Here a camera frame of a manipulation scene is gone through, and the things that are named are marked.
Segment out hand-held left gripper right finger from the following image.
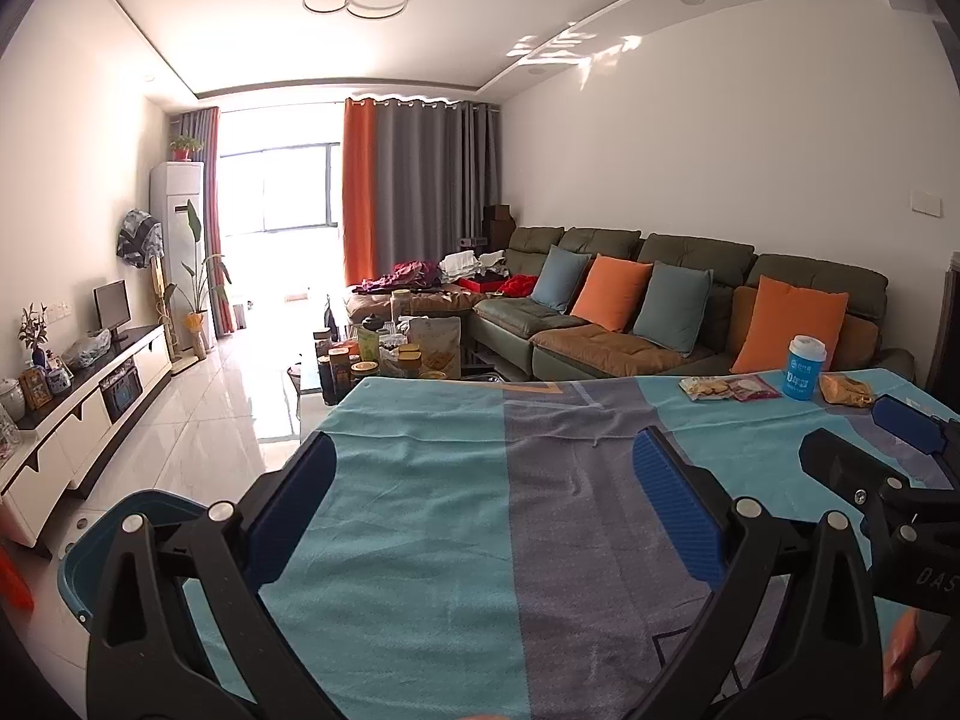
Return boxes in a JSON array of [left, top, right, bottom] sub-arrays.
[[632, 426, 886, 720]]

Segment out large blue cushion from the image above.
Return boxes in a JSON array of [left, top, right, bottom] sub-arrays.
[[632, 261, 713, 357]]

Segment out narrow grey and orange curtain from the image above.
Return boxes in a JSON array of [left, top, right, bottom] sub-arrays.
[[176, 106, 226, 338]]

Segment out blue cup with white lid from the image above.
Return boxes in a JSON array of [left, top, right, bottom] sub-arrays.
[[780, 335, 827, 401]]

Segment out plant sprig in vase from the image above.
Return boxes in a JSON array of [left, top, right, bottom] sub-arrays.
[[19, 304, 50, 368]]

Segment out green sectional sofa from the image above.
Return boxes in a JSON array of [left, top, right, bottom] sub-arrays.
[[345, 226, 916, 383]]

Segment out floor fan with patterned cover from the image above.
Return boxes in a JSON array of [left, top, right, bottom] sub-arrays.
[[116, 208, 185, 376]]

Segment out sealed gold snack packet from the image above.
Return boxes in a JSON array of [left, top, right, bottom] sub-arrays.
[[817, 373, 877, 407]]

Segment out blue plastic bin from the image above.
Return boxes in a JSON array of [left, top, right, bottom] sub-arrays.
[[58, 490, 226, 646]]

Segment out tall leafy floor plant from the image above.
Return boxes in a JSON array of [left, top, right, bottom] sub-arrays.
[[176, 199, 233, 357]]

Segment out brown paper snack bag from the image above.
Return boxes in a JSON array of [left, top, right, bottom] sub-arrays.
[[409, 315, 462, 380]]

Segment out brown seat cushion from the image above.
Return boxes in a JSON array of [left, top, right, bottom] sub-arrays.
[[531, 322, 713, 380]]

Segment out white standing air conditioner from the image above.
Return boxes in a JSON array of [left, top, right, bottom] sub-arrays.
[[150, 161, 205, 331]]

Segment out wide orange and grey curtain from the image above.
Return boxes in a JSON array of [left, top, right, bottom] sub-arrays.
[[343, 96, 502, 290]]

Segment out white and black TV cabinet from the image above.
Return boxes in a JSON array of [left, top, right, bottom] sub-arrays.
[[0, 322, 173, 548]]

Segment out large orange cushion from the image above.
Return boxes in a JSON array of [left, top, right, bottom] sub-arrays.
[[731, 275, 850, 374]]

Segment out small orange cushion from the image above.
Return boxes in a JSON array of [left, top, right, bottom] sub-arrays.
[[570, 255, 653, 333]]

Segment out orange plastic object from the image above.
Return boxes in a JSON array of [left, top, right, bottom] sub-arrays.
[[0, 547, 35, 616]]

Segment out maroon clothes pile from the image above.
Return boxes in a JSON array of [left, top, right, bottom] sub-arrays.
[[360, 261, 440, 293]]

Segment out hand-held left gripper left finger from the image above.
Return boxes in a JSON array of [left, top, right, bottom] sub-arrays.
[[84, 431, 338, 720]]

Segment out white clothes pile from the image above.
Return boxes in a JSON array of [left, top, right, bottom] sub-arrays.
[[439, 250, 511, 278]]

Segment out person's right hand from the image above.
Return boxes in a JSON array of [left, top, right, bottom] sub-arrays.
[[883, 606, 940, 700]]

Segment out window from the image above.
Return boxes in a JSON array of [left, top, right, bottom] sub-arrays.
[[217, 142, 338, 233]]

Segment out black monitor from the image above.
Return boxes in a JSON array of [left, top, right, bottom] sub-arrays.
[[94, 280, 132, 338]]

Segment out teal and grey tablecloth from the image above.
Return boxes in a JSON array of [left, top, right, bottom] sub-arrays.
[[184, 370, 960, 720]]

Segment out small blue cushion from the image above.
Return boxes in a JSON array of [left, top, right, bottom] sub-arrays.
[[527, 244, 593, 314]]

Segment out glass coffee table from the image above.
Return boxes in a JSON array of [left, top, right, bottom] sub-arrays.
[[289, 319, 503, 406]]

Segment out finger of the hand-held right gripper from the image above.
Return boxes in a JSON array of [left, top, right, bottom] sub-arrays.
[[872, 394, 960, 466], [799, 429, 912, 520]]

